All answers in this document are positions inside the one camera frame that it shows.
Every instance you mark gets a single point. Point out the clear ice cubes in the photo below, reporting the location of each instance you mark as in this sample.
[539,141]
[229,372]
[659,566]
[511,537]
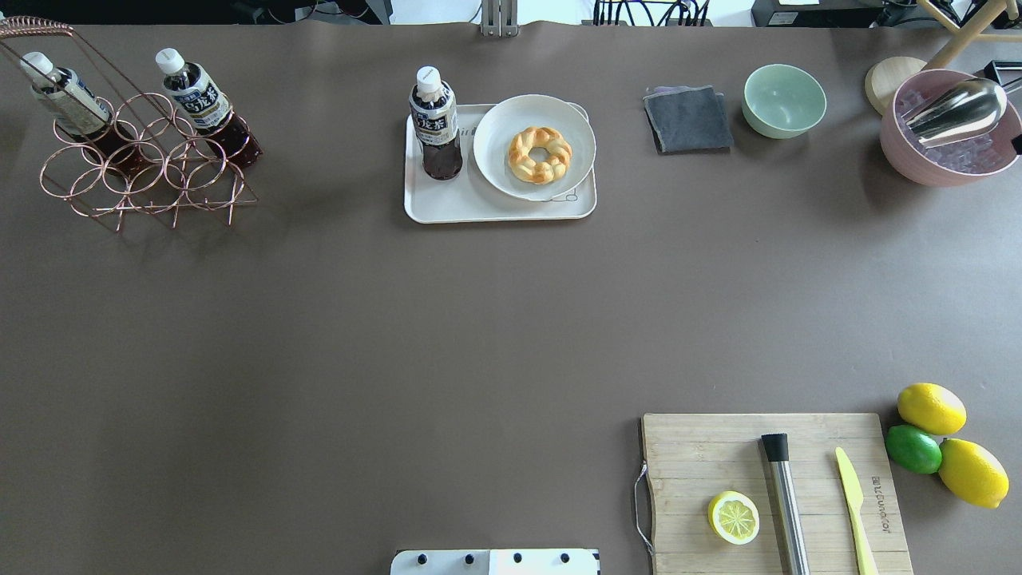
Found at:
[954,156]

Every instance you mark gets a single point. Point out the braided ring bread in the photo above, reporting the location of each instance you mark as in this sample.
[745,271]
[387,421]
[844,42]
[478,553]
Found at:
[539,155]

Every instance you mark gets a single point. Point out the copper wire bottle rack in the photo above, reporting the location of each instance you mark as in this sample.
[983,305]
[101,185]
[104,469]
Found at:
[184,173]

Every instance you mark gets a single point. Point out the half lemon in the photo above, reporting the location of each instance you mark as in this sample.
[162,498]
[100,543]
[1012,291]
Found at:
[733,517]

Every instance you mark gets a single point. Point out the green lime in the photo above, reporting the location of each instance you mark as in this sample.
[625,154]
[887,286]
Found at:
[914,449]

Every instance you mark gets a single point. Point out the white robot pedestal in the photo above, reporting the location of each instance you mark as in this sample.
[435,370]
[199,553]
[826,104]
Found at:
[573,560]

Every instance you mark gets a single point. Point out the yellow lemon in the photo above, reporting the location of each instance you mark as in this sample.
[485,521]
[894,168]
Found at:
[973,474]
[932,408]

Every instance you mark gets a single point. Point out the white serving tray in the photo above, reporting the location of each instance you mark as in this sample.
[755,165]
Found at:
[470,197]

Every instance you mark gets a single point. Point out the wooden cutting board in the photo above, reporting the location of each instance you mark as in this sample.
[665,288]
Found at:
[693,457]

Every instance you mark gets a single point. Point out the grey folded cloth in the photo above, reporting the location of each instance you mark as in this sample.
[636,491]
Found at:
[687,119]

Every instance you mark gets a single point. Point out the mint green bowl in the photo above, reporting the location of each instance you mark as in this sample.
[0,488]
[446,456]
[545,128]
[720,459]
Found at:
[781,101]

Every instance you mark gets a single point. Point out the steel ice scoop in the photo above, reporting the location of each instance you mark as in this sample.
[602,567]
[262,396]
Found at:
[971,108]

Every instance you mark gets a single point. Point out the tea bottle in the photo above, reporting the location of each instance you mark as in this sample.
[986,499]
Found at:
[434,114]
[207,107]

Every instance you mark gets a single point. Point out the pink bowl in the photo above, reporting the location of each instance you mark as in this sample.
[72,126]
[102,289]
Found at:
[1001,154]

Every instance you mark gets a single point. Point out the tea bottle in rack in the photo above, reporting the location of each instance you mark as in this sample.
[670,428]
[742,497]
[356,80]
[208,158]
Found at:
[207,107]

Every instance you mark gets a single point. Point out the tea bottle rack front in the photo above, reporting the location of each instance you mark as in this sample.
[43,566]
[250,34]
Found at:
[80,115]

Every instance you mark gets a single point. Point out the wooden mug tree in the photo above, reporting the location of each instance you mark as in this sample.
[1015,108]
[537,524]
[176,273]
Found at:
[886,76]

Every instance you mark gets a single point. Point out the yellow plastic knife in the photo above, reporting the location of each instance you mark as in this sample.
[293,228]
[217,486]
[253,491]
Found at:
[854,500]

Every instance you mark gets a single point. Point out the white plate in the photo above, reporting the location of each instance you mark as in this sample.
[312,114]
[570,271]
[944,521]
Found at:
[508,118]

